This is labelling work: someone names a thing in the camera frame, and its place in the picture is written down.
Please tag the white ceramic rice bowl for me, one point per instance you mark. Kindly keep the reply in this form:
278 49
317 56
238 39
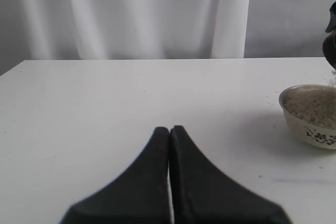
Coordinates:
309 111

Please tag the brown wooden cup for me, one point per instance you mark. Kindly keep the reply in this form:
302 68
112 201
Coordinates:
329 50

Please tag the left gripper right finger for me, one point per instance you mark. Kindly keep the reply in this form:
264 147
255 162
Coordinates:
201 193

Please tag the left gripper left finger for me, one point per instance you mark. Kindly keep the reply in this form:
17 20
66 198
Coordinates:
138 195

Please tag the white backdrop curtain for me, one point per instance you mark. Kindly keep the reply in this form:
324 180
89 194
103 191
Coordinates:
160 29

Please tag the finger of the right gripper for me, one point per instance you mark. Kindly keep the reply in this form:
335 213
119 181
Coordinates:
332 23

